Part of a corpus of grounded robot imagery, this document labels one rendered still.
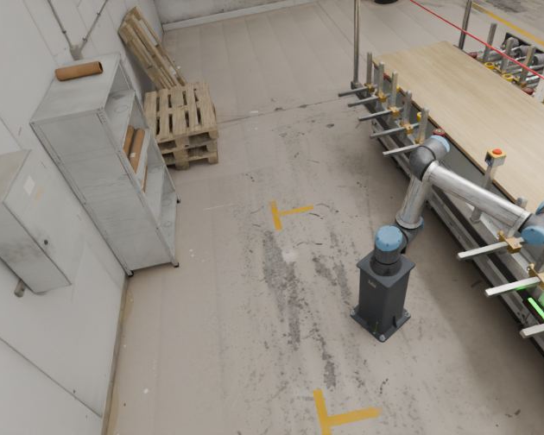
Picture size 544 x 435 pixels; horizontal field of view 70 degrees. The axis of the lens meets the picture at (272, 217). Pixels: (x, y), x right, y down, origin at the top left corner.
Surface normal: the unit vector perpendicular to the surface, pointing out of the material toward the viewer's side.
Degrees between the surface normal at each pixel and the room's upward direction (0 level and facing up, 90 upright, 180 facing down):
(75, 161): 90
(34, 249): 90
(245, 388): 0
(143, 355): 0
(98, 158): 90
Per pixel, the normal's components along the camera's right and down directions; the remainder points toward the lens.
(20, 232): 0.15, 0.68
